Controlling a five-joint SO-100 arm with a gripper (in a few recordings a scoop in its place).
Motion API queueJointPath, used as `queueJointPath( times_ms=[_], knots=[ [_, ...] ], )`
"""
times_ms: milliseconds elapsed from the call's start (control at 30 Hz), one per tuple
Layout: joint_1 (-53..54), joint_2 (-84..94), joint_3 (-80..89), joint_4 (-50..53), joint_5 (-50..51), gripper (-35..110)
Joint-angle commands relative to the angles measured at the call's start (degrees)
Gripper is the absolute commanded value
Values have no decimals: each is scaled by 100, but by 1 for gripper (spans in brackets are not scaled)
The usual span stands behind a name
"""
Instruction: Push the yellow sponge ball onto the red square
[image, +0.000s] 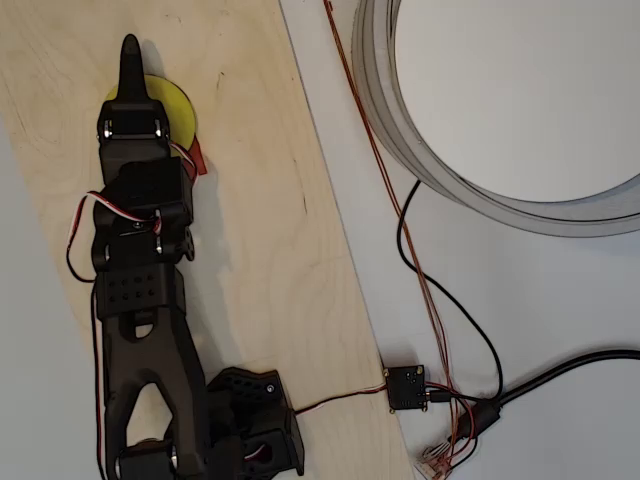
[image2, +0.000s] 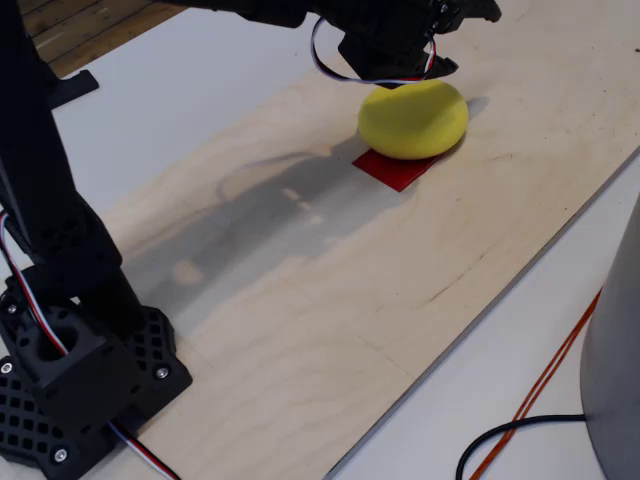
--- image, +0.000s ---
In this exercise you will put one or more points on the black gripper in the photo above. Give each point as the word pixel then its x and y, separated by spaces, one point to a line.
pixel 132 121

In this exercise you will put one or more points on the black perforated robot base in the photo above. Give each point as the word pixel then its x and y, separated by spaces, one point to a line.
pixel 250 395

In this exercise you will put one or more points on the light plywood board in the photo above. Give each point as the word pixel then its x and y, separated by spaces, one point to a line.
pixel 260 225

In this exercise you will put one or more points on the grey round lamp base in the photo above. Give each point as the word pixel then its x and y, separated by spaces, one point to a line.
pixel 375 100

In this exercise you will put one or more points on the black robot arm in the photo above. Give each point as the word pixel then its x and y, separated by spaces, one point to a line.
pixel 145 350

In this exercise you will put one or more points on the black controller board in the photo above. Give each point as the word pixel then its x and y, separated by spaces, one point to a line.
pixel 405 390

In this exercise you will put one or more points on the red paper square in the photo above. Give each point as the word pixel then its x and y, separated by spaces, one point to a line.
pixel 199 160

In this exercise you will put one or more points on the yellow round foam sponge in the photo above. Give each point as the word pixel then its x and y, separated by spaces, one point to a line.
pixel 177 110

